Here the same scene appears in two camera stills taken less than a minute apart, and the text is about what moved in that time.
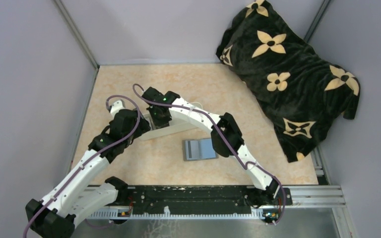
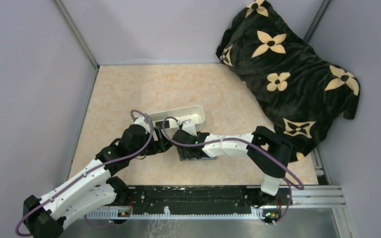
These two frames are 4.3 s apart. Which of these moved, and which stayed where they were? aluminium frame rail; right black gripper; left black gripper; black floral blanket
Moved: right black gripper; left black gripper
Stayed: aluminium frame rail; black floral blanket
